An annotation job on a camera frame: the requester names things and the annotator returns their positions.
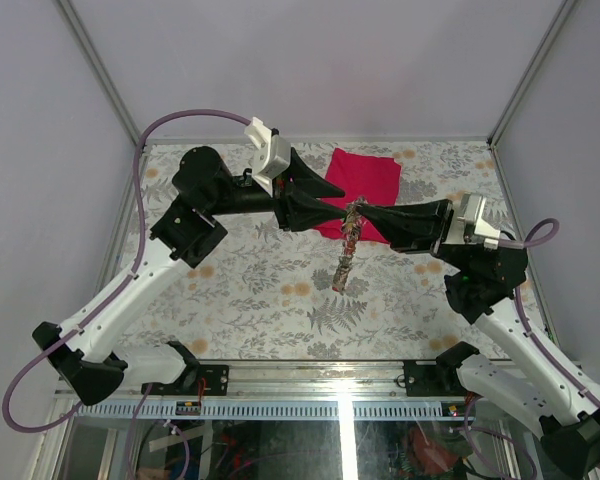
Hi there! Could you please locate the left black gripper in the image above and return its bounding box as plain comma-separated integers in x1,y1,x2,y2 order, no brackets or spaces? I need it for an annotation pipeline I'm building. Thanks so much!
207,146,348,229

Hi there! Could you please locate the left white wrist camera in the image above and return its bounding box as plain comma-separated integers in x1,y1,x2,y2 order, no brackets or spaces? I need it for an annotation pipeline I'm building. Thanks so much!
244,117,291,197

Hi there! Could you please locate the aluminium frame post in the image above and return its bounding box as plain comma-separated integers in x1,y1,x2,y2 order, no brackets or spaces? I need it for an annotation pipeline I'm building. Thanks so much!
53,0,141,146
487,0,580,149

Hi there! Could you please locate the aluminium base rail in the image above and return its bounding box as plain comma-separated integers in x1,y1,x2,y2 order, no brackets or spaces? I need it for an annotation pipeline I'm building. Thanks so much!
54,360,586,401

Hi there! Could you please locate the right aluminium frame post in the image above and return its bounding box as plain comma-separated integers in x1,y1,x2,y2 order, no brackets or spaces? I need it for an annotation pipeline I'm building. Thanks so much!
487,0,580,149

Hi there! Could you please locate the left aluminium frame post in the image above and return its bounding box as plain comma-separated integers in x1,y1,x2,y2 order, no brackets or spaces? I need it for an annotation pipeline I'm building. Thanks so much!
53,0,141,146

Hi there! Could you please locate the red folded cloth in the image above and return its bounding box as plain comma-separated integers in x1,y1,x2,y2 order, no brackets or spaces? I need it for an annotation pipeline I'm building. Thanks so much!
311,146,402,245

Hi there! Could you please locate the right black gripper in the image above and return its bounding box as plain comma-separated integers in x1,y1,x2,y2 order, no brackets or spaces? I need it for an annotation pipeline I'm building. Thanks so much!
358,198,474,274

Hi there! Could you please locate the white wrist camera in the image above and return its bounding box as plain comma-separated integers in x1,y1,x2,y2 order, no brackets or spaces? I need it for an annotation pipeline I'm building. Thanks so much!
444,193,501,250
244,117,291,197

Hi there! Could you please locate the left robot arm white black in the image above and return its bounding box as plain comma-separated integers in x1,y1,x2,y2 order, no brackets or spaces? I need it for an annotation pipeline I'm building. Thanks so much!
32,146,344,406

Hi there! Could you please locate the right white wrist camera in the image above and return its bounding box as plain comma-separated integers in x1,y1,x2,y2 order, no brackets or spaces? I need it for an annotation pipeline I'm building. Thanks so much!
444,193,501,250

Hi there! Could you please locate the round metal key ring disc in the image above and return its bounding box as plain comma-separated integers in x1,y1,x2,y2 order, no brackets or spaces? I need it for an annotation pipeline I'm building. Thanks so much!
331,196,366,294

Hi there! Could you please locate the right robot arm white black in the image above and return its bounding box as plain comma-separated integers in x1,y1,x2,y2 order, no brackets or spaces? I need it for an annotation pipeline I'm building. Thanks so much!
357,193,600,479

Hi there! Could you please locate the perforated cable duct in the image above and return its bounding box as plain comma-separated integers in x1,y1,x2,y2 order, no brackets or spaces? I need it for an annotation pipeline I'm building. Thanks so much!
78,400,445,421

